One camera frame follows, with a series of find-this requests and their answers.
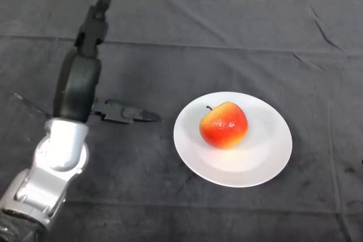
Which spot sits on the dark grey table cloth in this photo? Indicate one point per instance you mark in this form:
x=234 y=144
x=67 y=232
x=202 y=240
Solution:
x=227 y=26

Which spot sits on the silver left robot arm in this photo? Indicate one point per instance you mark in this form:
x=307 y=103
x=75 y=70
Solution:
x=56 y=154

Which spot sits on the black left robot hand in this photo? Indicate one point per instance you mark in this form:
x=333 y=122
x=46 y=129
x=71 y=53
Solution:
x=79 y=83

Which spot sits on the white round plate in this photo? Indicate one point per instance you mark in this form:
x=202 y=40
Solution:
x=255 y=165

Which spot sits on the red yellow apple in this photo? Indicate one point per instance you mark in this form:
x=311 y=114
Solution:
x=224 y=128

